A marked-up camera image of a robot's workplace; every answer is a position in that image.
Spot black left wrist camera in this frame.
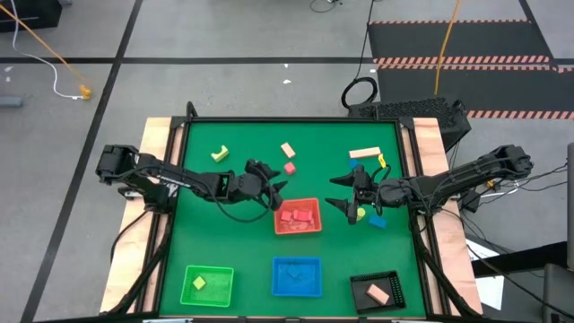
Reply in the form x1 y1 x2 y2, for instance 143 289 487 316
245 158 270 177

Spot white paper sheet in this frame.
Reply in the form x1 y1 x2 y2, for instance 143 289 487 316
465 237 507 311

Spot white floor cable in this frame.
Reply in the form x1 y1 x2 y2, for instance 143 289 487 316
9 0 81 100

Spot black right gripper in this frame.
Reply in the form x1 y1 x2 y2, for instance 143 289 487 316
325 165 400 225

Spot long natural wood block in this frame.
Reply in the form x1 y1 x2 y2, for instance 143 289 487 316
348 146 382 160

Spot yellow-green arch block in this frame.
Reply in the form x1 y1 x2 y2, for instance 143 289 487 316
210 144 230 163

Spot grey upright panel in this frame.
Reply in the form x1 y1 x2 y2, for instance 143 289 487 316
566 142 574 273

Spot thin black floor cable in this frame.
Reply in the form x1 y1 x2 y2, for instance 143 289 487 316
309 0 343 14

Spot green plastic basket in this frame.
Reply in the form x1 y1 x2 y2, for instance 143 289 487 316
179 264 235 309

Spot black power adapter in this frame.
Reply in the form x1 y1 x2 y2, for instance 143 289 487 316
461 190 481 213

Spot orange floor cable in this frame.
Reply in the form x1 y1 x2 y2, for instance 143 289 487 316
0 3 87 90

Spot black floor beam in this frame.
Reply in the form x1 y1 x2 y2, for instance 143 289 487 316
470 240 569 278

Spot dark grey box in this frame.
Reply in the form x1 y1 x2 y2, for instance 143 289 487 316
541 263 574 323

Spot black perforated computer case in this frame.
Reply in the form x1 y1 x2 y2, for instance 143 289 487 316
347 96 473 153

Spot yellow floor cable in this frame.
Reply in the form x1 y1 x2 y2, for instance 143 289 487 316
433 0 463 97

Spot black metal table frame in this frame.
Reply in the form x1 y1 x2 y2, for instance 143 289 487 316
100 100 483 323

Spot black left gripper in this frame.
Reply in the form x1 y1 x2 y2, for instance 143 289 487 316
232 172 289 212

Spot black box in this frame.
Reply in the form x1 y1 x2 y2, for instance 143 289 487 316
0 0 63 33

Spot red plastic basket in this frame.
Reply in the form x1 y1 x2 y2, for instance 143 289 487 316
274 197 323 236

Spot black coiled floor cable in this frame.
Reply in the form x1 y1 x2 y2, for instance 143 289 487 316
340 0 380 110

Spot medium natural wood block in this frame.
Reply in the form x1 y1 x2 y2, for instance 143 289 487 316
365 284 390 306

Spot black hazard-striped floor mat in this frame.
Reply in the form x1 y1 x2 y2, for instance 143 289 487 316
367 20 555 66
375 62 574 120

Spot blue plastic basket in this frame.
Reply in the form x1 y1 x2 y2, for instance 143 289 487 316
271 256 323 298

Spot black plastic basket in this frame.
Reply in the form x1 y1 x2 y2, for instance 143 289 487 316
349 269 407 314

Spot green table mat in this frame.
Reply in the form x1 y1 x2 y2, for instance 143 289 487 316
159 120 427 318

